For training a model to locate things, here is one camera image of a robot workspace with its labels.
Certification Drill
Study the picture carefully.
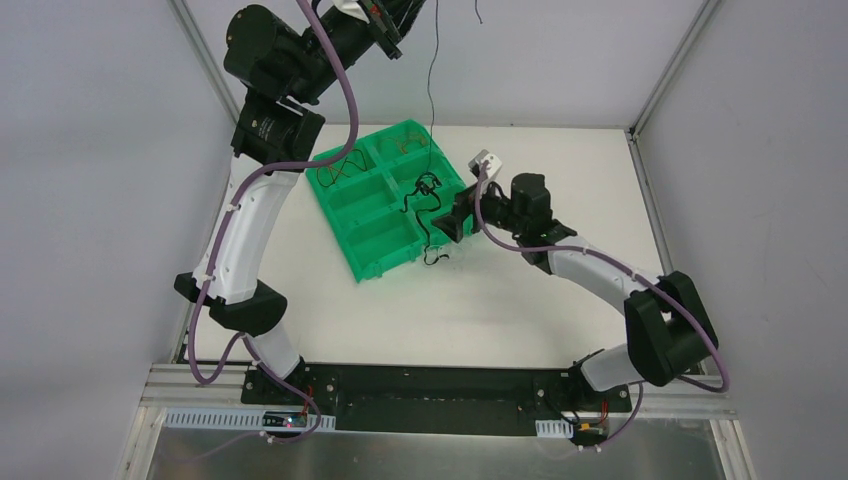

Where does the white slotted cable duct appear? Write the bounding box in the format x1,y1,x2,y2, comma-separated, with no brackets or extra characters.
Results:
163,408,336,433

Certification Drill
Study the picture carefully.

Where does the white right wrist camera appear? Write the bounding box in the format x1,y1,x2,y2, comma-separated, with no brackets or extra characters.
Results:
468,149,503,180

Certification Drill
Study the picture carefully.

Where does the red cable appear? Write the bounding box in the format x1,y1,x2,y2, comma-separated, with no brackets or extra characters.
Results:
316,148,370,189

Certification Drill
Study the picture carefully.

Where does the green compartment bin tray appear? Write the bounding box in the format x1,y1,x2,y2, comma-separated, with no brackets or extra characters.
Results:
306,119,468,281

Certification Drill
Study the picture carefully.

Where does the white small cable duct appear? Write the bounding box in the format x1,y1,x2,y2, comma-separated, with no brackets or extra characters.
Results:
535,419,574,439

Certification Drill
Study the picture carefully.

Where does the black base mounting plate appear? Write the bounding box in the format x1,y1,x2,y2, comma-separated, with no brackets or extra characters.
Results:
241,362,632,436

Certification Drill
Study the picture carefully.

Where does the orange thin cable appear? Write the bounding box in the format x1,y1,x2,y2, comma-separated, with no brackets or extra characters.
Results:
378,132,431,156

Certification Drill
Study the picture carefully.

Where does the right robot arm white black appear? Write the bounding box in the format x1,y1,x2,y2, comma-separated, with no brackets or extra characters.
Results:
432,173,719,410

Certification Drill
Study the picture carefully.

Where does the black cable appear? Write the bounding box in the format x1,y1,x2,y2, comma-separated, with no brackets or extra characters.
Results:
397,0,485,268

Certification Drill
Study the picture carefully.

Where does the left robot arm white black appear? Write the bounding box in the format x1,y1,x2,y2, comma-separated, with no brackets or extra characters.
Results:
174,1,422,405

